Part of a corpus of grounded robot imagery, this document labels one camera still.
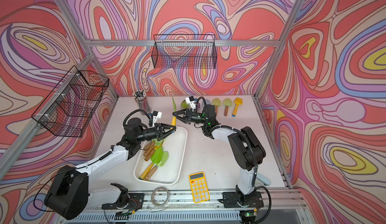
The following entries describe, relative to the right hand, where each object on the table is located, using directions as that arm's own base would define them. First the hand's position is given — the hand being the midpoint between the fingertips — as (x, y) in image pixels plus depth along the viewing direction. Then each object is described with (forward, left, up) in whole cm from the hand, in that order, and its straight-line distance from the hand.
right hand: (174, 118), depth 77 cm
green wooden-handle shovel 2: (-12, +8, -23) cm, 27 cm away
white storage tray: (-3, +2, -21) cm, 22 cm away
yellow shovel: (+31, -45, -22) cm, 59 cm away
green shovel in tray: (-11, +13, -22) cm, 28 cm away
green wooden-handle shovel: (+31, -37, -23) cm, 53 cm away
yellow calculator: (-30, -12, -23) cm, 39 cm away
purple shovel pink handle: (+6, -13, +3) cm, 15 cm away
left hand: (-8, -2, 0) cm, 8 cm away
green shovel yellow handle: (+28, -3, -20) cm, 35 cm away
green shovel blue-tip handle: (-3, 0, +1) cm, 3 cm away
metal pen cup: (+22, +24, -13) cm, 35 cm away
